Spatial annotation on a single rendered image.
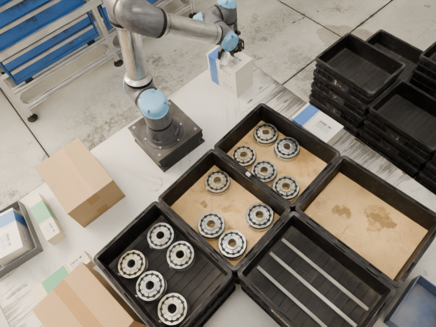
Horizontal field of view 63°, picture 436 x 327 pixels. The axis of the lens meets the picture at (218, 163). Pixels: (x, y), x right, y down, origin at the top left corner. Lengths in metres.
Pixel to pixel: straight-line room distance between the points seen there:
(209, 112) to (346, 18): 1.97
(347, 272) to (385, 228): 0.22
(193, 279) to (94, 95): 2.12
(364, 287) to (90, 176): 1.12
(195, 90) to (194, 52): 1.28
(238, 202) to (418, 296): 0.72
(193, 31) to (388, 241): 1.01
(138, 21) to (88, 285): 0.91
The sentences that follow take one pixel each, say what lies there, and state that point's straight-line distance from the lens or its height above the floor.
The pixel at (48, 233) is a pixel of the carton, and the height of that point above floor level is 0.76.
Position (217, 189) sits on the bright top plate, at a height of 0.86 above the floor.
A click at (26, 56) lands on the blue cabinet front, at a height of 0.48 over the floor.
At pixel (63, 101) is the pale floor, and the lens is 3.21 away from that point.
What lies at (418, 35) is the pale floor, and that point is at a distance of 3.45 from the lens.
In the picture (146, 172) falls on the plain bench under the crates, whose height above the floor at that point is 0.70.
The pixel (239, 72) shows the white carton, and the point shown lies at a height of 0.86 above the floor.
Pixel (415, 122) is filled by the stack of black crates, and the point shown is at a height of 0.38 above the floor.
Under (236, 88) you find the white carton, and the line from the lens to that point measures 1.80.
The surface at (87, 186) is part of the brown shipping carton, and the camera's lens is 1.56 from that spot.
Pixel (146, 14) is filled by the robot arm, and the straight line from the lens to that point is 1.23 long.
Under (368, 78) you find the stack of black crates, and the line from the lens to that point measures 2.30.
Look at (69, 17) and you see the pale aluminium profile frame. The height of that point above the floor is 0.59.
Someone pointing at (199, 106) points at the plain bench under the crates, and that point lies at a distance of 1.85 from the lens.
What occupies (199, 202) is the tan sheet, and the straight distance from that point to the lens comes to 1.42.
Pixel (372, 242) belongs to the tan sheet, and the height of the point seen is 0.83.
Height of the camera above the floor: 2.11
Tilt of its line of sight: 59 degrees down
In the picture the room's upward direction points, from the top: 12 degrees counter-clockwise
